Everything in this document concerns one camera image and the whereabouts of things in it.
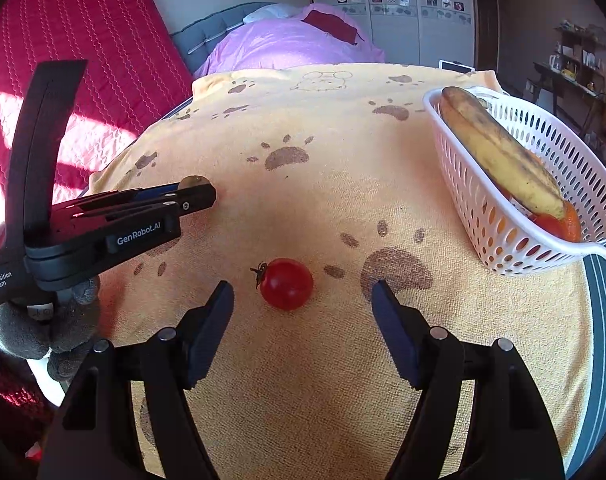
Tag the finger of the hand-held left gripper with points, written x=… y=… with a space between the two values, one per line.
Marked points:
x=113 y=202
x=195 y=199

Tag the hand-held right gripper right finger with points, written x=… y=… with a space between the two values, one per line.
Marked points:
x=393 y=335

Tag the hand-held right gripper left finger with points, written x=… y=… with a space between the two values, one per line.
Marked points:
x=213 y=335

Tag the large red tomato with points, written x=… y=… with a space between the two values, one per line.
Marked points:
x=286 y=285

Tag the white plastic basket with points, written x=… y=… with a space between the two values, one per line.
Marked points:
x=488 y=230

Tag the spotted yellow banana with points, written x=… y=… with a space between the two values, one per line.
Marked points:
x=503 y=155

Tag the dimpled orange with stem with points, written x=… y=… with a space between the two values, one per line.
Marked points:
x=572 y=222

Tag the person's left hand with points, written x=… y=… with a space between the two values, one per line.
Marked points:
x=28 y=332

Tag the red quilted mattress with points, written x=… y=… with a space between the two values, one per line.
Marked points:
x=98 y=50

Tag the yellow paw print towel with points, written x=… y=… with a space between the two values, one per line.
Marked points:
x=333 y=185

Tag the grey bed headboard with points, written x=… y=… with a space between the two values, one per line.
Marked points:
x=198 y=40

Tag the purple duvet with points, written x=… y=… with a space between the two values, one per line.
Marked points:
x=283 y=47

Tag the white pillow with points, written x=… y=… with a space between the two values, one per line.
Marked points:
x=278 y=11

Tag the dark red cloth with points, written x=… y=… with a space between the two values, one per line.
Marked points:
x=333 y=25

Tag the white wardrobe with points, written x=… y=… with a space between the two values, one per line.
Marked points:
x=393 y=30

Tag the white flat device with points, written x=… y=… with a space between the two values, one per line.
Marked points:
x=457 y=66

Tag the dark wooden desk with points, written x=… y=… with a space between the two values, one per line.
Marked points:
x=568 y=82

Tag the wooden desk shelf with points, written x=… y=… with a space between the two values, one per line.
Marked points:
x=580 y=45

